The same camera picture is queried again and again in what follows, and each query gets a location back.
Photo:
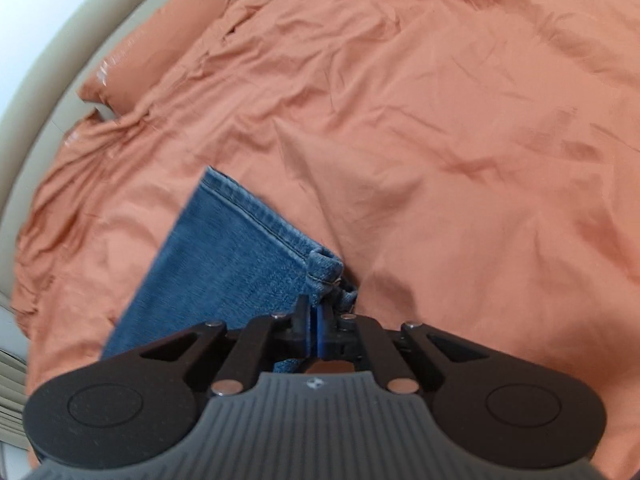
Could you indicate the beige pleated curtain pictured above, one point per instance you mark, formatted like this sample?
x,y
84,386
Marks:
x,y
10,385

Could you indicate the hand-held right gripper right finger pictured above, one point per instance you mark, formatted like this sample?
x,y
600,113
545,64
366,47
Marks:
x,y
328,327

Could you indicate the blue denim pants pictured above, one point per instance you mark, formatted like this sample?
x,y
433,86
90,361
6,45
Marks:
x,y
225,260

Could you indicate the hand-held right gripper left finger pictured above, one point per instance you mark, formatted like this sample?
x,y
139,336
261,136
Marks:
x,y
302,326

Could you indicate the orange embroidered pillow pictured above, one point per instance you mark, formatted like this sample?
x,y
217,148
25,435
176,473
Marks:
x,y
160,45
87,127

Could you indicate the beige padded headboard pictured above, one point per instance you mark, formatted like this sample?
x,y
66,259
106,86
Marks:
x,y
35,95

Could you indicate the orange duvet cover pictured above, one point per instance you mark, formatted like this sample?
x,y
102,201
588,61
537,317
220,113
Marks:
x,y
425,160

